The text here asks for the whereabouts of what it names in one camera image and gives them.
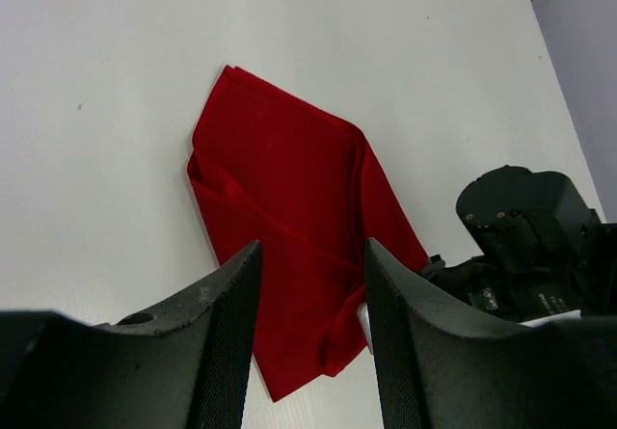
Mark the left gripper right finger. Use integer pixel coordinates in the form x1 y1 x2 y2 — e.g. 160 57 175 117
364 239 616 428

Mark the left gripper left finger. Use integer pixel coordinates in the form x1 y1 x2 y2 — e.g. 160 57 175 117
1 242 262 428

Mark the red cloth napkin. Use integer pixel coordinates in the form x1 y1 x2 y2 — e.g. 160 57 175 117
187 67 428 401

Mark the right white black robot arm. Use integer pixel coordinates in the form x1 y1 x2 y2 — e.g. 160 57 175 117
420 166 616 323

